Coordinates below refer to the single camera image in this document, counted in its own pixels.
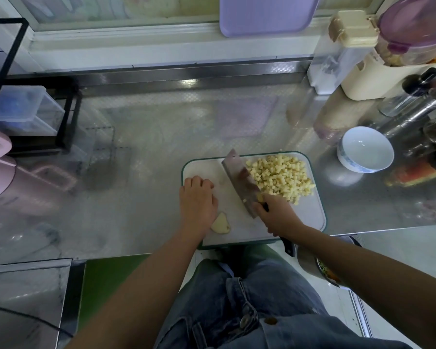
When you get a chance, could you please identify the person's left hand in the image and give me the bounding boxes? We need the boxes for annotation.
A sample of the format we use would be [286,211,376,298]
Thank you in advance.
[178,175,220,240]

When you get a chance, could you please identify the person's right hand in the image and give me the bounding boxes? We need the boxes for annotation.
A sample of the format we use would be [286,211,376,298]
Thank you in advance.
[253,192,306,240]

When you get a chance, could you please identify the pile of yellow potato slices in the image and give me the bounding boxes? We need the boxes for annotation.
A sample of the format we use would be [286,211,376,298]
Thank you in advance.
[210,212,231,236]

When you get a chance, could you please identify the pile of diced potato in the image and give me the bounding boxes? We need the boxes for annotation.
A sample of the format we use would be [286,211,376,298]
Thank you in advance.
[245,154,315,206]

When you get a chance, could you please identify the steel cleaver knife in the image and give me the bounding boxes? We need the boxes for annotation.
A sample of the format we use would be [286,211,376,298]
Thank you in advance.
[221,149,296,257]

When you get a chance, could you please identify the white bowl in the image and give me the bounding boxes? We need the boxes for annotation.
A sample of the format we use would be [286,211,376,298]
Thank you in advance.
[337,126,395,175]

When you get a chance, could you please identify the person's right forearm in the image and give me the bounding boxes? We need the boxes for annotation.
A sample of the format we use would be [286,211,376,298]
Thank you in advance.
[291,225,436,349]

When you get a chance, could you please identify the person's left forearm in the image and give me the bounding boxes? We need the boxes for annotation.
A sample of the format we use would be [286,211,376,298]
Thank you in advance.
[65,230,208,349]

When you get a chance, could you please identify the metal bowl with scraps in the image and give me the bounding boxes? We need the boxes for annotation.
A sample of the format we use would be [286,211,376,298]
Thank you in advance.
[296,235,363,288]

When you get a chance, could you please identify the person's blue jeans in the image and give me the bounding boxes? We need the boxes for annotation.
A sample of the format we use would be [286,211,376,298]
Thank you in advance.
[153,247,415,349]

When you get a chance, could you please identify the white cutting board green rim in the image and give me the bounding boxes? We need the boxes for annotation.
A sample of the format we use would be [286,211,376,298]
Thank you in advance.
[181,151,328,248]

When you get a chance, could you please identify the green mat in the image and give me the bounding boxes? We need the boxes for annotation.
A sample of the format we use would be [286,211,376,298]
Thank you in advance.
[76,254,152,332]

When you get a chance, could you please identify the black metal rack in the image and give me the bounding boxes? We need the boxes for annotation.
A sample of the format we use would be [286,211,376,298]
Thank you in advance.
[0,18,82,157]

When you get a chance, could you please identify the cream plastic canister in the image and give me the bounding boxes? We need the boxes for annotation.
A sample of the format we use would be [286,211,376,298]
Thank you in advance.
[340,50,436,102]

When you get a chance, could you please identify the clear container cream lid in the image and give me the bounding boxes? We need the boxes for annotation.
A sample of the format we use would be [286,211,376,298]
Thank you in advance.
[307,10,380,96]

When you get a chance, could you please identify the glass bottle black cap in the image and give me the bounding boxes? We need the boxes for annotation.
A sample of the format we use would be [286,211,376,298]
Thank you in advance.
[378,66,436,118]

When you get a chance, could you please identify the pink kettle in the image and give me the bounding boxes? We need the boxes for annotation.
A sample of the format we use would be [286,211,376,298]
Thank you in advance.
[0,126,77,217]

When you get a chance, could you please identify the steel bin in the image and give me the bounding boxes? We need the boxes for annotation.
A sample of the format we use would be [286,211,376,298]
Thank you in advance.
[0,258,74,349]

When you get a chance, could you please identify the purple plastic cutting board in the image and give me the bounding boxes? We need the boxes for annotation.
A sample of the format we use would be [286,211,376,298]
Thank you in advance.
[218,0,322,38]

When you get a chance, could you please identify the clear plastic storage box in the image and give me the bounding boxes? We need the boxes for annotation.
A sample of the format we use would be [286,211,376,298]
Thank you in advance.
[0,85,65,137]

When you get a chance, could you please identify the purple lid food container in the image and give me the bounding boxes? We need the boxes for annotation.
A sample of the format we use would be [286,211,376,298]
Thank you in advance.
[376,0,436,67]

